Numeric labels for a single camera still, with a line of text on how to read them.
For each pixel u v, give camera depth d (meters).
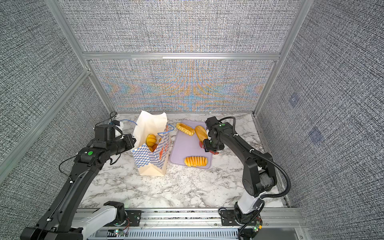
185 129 1.03
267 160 0.44
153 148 0.68
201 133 1.03
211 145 0.76
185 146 1.01
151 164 0.82
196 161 0.88
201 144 0.93
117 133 0.57
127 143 0.64
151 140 0.97
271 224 0.73
